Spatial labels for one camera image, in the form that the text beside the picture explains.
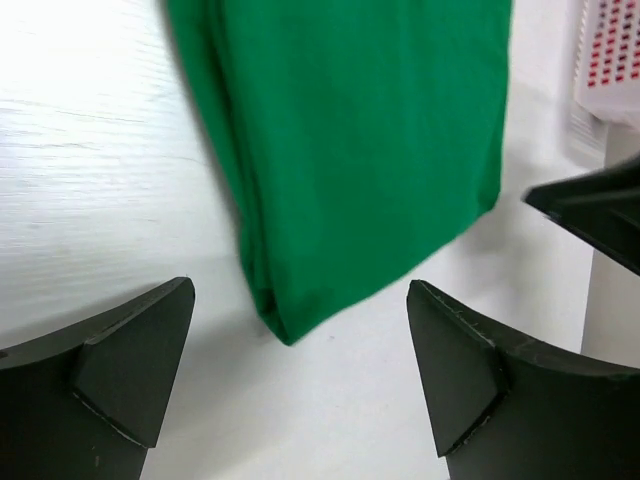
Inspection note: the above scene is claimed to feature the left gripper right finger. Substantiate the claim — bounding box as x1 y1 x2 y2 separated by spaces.
407 280 639 480

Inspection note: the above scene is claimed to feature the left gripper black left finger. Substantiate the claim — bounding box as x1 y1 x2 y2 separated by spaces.
1 277 195 480

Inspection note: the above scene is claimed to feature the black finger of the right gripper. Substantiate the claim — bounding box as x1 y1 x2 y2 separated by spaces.
523 155 639 274

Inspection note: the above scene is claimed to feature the green t shirt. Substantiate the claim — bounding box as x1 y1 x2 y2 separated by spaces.
167 1 512 345

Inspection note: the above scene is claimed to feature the white plastic basket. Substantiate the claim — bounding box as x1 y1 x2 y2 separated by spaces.
565 1 639 166

